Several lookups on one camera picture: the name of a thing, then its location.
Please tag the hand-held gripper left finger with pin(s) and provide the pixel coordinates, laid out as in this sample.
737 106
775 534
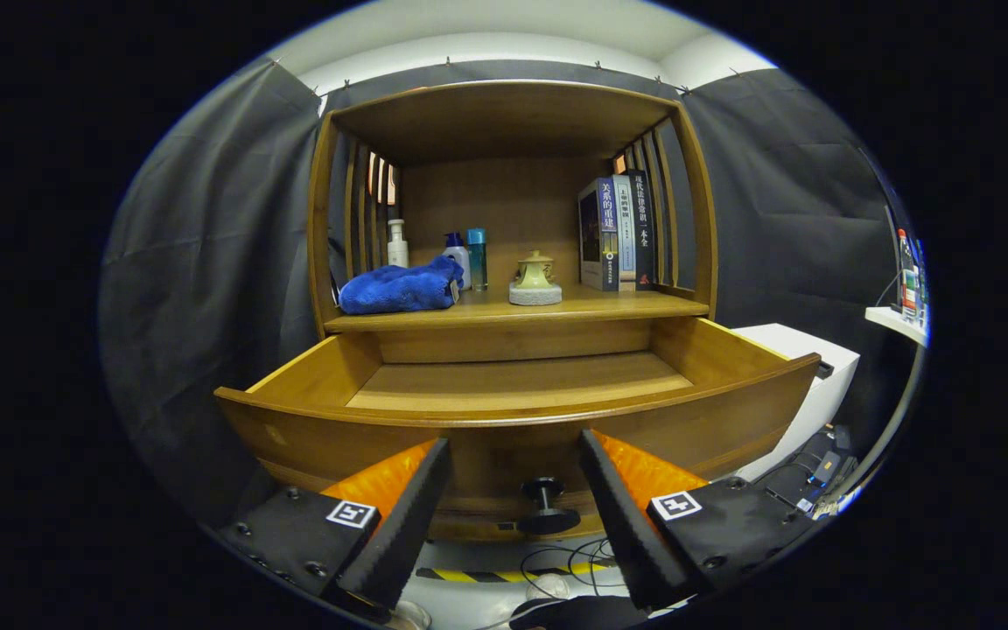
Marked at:
403 534

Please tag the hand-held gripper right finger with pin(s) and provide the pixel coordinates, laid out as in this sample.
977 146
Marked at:
631 525

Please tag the wooden drawer with black knob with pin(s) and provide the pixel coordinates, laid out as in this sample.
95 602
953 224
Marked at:
513 385

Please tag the wooden countertop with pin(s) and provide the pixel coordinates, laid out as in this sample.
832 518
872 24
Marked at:
609 306

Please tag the wooden cabinet with slatted sides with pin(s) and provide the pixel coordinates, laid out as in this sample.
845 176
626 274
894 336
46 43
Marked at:
504 118

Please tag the yellow black hazard tape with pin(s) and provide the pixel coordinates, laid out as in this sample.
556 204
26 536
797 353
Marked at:
469 576

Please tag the blue towel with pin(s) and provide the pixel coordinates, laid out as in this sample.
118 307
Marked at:
399 289

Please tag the white box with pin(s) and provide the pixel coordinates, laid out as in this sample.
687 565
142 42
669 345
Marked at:
828 350

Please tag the beige lidded teacup with saucer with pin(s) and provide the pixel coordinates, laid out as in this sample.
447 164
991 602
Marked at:
535 271

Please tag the clear blue bottle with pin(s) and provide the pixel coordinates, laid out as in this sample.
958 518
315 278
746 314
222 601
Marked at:
477 262

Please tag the white pump bottle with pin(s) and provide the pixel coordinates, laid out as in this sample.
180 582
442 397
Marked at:
397 252

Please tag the white lotion bottle blue cap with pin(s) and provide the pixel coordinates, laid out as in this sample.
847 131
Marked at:
458 254

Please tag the black bracket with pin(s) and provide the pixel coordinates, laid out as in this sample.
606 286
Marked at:
825 369

